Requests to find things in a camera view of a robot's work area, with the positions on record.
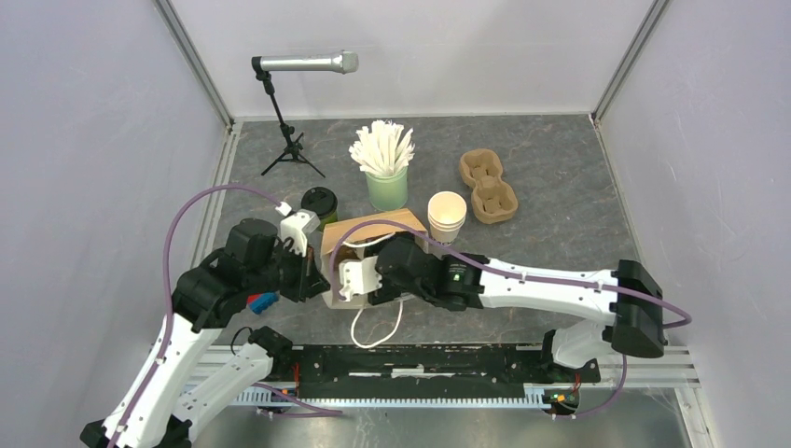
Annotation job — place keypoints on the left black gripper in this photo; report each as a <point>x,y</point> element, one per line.
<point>310,283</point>

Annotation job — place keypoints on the brown cardboard cup carrier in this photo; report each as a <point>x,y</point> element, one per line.
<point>493,200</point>

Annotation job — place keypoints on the red and blue block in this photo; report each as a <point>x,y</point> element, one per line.
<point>259,303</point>

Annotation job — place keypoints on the silver microphone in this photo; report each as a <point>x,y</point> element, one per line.
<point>342,62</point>

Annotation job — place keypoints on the green straw holder cup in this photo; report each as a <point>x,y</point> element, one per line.
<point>388,193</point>

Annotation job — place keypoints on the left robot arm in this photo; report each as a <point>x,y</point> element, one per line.
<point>258,257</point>

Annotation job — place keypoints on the white paper straws bundle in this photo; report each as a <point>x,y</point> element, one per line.
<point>383,148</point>

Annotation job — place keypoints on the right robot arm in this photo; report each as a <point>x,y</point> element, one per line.
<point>618,310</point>

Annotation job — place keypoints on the black plastic cup lid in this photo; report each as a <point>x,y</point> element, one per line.
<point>321,200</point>

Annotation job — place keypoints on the black tripod mic stand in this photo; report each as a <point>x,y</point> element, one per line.
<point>292,151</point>

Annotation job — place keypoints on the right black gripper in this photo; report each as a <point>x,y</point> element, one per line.
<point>387,291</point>

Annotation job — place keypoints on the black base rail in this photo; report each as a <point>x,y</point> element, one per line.
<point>433,371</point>

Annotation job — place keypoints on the brown paper bag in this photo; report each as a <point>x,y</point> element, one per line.
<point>363,237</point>

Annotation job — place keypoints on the stack of white paper cups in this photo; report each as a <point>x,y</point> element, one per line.
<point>446,212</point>

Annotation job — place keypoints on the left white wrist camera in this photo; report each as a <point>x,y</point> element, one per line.
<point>296,226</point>

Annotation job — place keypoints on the green paper coffee cup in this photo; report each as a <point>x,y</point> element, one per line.
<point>327,218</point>

